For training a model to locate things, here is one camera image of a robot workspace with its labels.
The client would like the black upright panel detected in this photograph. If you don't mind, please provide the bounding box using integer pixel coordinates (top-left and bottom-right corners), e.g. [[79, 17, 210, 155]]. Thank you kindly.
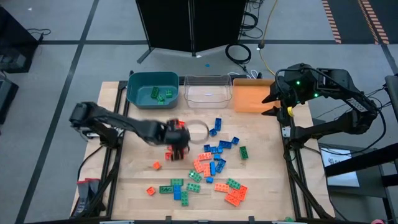
[[384, 74, 398, 125]]

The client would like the orange plastic bin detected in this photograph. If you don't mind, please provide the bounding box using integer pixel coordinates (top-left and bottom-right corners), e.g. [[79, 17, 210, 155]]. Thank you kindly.
[[232, 78, 280, 113]]

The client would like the black cabinet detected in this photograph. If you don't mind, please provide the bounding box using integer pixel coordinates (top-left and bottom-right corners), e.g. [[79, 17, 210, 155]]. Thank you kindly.
[[0, 6, 40, 74]]

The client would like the white cable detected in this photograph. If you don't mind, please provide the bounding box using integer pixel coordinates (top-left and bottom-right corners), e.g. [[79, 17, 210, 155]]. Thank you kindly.
[[228, 70, 259, 80]]

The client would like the teal plastic bin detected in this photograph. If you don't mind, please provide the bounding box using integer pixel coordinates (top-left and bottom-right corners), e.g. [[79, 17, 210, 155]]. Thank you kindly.
[[126, 71, 180, 110]]

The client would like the black floor cable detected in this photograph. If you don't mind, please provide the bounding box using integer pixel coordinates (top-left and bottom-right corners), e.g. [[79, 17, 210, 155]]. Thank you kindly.
[[26, 27, 52, 43]]

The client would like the black stand frame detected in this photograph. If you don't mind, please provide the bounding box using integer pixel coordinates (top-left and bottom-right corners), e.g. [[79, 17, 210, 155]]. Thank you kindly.
[[325, 141, 398, 224]]

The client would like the black folding screen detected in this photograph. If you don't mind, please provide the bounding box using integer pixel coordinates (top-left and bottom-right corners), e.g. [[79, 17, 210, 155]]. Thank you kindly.
[[136, 0, 247, 65]]

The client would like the black equipment case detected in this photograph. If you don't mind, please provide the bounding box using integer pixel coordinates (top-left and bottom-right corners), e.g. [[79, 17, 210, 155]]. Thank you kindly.
[[0, 77, 19, 125]]

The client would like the clear plastic bin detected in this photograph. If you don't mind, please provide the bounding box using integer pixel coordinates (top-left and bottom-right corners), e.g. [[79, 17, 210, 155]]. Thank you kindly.
[[183, 73, 234, 109]]

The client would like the black tool with red top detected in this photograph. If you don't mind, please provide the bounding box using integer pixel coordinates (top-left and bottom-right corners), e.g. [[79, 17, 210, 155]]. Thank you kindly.
[[86, 177, 107, 213], [76, 179, 91, 215]]

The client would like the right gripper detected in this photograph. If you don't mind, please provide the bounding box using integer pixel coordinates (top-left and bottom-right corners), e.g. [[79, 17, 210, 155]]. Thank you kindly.
[[261, 64, 312, 125]]

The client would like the pile of toy bricks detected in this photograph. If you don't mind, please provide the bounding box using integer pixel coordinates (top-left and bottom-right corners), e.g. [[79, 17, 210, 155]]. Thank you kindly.
[[70, 80, 335, 224]]

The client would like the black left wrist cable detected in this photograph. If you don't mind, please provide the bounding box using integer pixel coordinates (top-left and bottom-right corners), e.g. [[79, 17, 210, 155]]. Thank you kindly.
[[186, 119, 210, 144]]

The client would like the coiled black cable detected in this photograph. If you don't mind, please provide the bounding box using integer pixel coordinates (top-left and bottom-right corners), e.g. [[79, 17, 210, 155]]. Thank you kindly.
[[224, 43, 252, 65]]

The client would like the yellow extension cable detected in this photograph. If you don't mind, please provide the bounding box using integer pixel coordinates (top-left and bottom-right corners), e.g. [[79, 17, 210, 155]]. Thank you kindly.
[[259, 0, 280, 81]]

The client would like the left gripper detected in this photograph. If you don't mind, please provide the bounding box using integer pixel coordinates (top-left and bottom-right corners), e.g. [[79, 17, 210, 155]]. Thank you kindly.
[[162, 119, 191, 161]]

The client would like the black cable bundle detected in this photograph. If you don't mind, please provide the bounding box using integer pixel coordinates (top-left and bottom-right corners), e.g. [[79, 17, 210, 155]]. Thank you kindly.
[[241, 0, 265, 40]]

